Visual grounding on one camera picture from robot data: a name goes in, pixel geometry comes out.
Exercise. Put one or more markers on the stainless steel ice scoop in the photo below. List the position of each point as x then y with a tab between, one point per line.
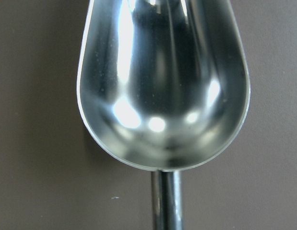
163	86

